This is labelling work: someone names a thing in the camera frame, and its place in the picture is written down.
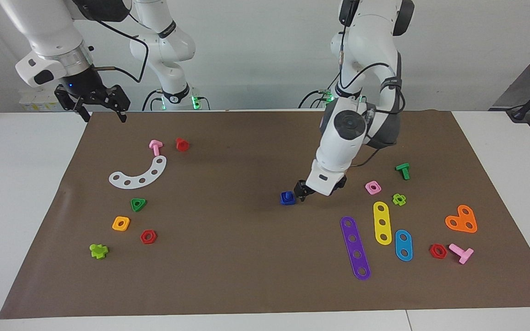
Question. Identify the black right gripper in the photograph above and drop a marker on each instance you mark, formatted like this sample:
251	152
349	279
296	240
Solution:
83	85

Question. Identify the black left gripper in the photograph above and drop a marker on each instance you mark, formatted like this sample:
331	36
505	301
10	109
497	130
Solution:
340	181

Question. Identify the dark blue square nut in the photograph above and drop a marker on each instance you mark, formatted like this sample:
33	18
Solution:
287	196

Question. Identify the blue triangular-head screw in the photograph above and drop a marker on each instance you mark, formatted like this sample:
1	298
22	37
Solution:
288	203

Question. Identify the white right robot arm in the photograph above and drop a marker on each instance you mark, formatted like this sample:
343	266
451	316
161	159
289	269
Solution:
44	27

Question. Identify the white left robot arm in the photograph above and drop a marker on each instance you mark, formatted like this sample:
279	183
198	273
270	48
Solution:
338	147

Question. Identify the pink square nut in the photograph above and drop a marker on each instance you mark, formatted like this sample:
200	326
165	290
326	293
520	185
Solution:
368	185

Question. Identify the pink plastic screw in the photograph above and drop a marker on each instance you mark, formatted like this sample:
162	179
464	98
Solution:
156	149
463	253

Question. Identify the light green cross nut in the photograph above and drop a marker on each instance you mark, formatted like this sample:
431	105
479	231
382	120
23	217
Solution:
395	201

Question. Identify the red hexagonal-head screw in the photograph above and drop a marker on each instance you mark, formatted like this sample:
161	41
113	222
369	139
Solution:
182	145

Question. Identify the green plastic screw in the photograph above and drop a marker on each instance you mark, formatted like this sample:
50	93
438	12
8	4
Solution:
404	172

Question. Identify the green triangular nut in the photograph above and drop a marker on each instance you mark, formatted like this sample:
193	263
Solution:
143	201

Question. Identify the orange square nut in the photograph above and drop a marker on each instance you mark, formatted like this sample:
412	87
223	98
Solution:
115	226

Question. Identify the red hexagonal nut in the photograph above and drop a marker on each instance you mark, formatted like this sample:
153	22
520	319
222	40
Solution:
432	252
143	238

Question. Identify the purple four-hole plate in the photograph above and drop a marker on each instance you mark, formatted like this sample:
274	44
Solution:
355	247

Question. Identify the yellow three-hole plate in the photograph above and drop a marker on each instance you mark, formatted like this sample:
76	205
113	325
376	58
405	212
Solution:
382	216

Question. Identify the white boxes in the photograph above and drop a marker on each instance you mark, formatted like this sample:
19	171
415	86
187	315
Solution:
35	102

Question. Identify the white curved five-hole plate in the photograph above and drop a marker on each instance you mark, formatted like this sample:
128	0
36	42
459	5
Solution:
135	182

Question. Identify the brown table mat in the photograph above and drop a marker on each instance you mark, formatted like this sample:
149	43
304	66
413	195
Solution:
246	257

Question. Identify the blue two-hole plate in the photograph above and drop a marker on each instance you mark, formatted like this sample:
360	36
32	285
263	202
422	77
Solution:
403	245

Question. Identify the orange angled three-hole plate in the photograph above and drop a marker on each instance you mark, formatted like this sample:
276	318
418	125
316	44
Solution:
461	219

